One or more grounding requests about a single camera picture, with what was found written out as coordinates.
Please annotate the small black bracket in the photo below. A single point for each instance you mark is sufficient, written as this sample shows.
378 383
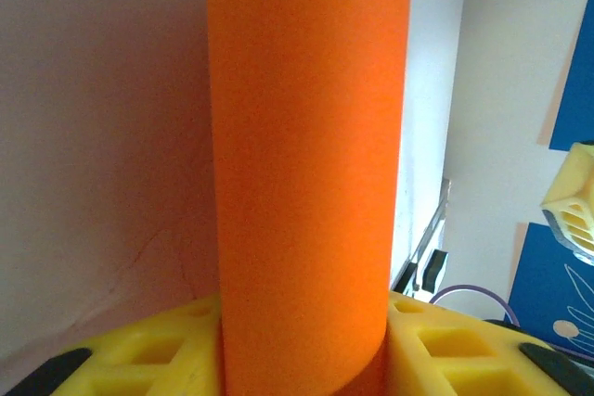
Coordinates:
435 271

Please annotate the aluminium corner post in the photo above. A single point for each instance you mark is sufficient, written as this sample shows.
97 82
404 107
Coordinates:
429 231

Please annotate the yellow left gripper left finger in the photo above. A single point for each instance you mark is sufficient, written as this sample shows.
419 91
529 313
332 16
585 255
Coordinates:
139 368

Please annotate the orange square paper sheet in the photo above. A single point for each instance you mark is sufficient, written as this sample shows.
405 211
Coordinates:
301 136

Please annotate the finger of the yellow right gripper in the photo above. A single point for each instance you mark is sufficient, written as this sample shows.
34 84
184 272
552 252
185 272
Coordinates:
573 192

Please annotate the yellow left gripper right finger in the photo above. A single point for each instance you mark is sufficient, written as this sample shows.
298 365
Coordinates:
464 359

